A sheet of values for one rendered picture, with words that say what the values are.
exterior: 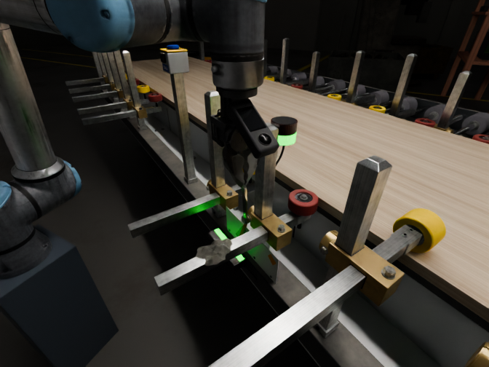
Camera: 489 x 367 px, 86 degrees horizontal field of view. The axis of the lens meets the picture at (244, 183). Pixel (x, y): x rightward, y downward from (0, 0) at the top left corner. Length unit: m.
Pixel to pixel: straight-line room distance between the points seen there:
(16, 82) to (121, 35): 0.62
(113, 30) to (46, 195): 0.81
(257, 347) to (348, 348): 0.36
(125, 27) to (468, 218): 0.81
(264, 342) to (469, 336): 0.50
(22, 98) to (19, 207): 0.34
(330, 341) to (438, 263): 0.29
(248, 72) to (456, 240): 0.58
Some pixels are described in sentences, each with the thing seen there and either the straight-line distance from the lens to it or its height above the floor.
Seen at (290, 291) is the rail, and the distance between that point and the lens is 0.76.
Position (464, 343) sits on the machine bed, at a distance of 0.80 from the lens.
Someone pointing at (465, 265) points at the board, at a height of 0.90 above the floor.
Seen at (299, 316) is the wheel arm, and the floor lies 0.96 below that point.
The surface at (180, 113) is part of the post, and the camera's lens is 1.02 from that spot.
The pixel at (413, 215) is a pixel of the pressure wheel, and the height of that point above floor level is 0.98.
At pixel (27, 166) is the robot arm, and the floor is 0.91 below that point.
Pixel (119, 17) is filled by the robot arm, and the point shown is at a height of 1.32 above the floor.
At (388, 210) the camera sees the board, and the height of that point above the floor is 0.90.
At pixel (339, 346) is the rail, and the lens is 0.72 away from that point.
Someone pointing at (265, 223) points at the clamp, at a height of 0.87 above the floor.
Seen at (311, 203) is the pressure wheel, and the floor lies 0.91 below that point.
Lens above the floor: 1.32
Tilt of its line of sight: 33 degrees down
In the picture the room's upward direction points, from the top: straight up
